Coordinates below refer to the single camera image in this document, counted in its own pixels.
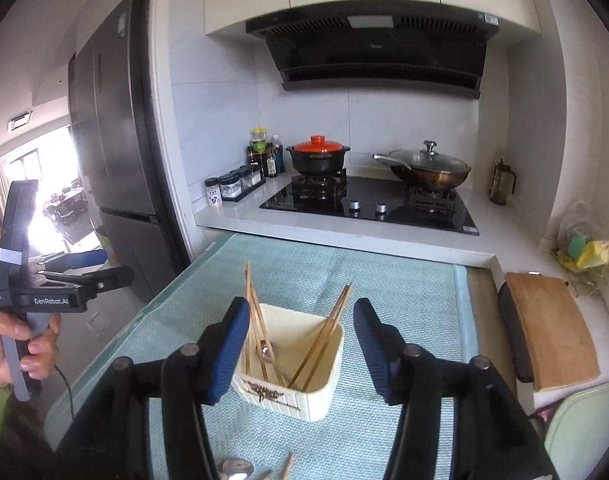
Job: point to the person's left hand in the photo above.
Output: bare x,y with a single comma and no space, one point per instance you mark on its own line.
42,347

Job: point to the wooden chopstick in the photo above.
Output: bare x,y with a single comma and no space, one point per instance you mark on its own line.
287,466

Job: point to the black clay pot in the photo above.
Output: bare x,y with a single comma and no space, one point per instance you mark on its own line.
317,162

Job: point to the metal spoon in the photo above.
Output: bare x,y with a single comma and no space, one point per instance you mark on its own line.
237,469
267,352

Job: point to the yellow and green sponges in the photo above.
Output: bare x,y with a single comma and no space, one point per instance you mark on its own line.
584,252

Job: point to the cream plastic basket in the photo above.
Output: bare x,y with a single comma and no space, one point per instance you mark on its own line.
309,400

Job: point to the bunch of wooden chopsticks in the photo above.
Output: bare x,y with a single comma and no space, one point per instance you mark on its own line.
329,324

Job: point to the dark sauce bottle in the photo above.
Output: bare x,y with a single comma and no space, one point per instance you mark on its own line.
278,155

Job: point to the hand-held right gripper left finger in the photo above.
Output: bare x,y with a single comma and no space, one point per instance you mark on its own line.
229,355

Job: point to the glass wok lid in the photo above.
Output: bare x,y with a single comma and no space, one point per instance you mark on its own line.
429,161

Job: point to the small white spice jar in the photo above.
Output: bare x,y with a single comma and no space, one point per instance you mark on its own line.
213,194

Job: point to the ceiling air vent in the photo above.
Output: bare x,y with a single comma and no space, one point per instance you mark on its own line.
19,122

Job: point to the light blue towel mat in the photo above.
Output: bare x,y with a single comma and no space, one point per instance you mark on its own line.
394,280

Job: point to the yellow-capped sauce bottle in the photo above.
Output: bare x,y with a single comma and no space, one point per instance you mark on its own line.
258,147

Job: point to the person's dark clothing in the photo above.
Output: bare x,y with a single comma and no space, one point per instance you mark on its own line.
14,440

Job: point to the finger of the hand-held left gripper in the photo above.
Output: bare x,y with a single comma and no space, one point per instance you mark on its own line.
84,259
109,279

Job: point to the black tray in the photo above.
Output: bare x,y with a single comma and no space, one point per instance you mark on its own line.
514,340

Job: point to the black glass gas stove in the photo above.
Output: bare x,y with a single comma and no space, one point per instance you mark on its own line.
374,207

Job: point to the light green cutting mat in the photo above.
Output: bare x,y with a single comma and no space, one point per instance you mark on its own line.
589,435

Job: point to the dining furniture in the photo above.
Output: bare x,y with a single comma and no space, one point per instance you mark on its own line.
67,207

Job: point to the glass french press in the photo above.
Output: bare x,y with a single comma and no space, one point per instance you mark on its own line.
501,182

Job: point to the spice jar rack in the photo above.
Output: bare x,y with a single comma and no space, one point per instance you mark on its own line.
242,185

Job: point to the black range hood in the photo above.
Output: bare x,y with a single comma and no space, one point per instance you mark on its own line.
374,55

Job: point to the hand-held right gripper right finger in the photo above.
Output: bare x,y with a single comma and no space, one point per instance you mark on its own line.
372,350

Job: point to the wooden cutting board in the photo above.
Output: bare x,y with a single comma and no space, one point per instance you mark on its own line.
554,335

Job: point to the orange pot lid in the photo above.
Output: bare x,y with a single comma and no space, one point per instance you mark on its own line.
318,144

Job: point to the black door frame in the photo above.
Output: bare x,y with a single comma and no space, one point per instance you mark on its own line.
154,135

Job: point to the dark metal wok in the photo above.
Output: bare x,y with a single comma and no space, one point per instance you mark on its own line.
429,179

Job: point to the grey refrigerator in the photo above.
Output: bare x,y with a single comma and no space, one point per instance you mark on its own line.
119,135

